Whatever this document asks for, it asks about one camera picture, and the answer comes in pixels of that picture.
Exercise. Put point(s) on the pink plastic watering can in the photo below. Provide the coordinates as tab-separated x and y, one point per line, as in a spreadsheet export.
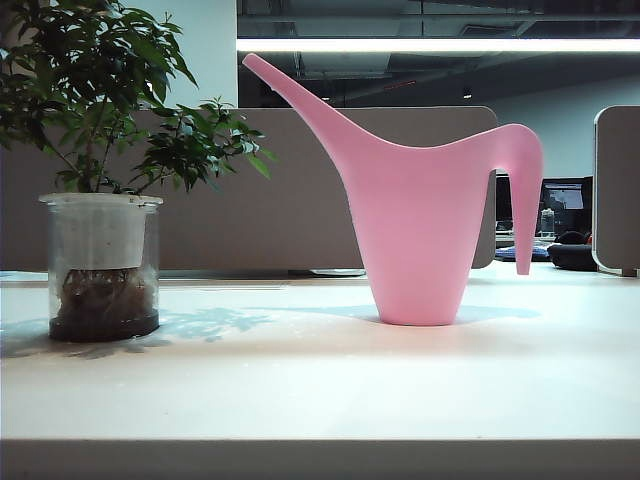
415	225

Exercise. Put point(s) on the white inner plant pot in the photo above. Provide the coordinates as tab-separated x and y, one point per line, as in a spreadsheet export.
100	235

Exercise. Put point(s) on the clear water bottle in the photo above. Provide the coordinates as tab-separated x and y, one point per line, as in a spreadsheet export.
548	222

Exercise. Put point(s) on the clear glass plant pot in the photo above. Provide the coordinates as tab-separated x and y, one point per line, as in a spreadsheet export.
102	322

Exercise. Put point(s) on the green leafy plant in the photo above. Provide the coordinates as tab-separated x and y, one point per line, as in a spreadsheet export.
85	60

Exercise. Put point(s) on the wide beige desk partition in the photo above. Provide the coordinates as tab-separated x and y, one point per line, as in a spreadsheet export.
280	215

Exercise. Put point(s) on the blue cloth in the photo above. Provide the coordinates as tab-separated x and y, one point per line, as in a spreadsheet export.
505	252

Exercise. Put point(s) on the narrow black computer monitor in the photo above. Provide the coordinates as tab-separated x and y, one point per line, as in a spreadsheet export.
503	197

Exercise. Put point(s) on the long ceiling light strip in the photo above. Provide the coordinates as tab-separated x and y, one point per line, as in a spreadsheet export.
450	45

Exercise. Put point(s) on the wide black computer monitor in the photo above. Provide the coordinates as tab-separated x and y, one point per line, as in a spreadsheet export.
565	192

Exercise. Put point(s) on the black round cushion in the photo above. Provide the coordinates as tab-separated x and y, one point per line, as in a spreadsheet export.
572	255

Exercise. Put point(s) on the beige rounded desk partition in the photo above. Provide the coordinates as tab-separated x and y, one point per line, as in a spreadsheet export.
620	190

